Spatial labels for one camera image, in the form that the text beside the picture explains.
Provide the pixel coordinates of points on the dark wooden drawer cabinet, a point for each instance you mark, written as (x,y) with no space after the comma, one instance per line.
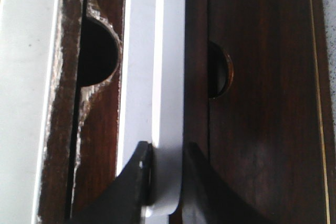
(208,73)

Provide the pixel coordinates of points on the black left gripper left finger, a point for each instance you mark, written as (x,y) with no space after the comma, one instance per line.
(125,198)

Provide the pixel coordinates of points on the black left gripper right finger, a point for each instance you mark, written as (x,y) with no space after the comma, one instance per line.
(206,198)

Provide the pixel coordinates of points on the wooden drawer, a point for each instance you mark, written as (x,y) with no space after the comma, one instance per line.
(131,89)
(265,129)

